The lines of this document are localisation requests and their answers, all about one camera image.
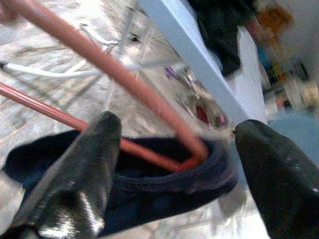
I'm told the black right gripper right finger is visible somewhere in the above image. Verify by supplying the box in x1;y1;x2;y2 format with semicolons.
233;119;319;239

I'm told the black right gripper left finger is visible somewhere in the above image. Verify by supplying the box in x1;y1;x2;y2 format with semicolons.
9;111;123;239

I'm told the dark navy garment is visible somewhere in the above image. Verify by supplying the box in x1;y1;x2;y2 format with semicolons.
2;129;240;237

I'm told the salmon red clothes hanger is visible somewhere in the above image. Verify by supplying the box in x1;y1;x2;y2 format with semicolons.
0;0;210;173

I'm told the black garment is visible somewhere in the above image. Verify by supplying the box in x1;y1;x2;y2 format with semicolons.
188;0;251;78

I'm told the orange plush toy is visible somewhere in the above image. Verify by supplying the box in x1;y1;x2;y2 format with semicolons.
256;3;294;48

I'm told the white folding table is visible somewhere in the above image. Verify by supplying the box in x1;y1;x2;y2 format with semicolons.
0;0;271;127

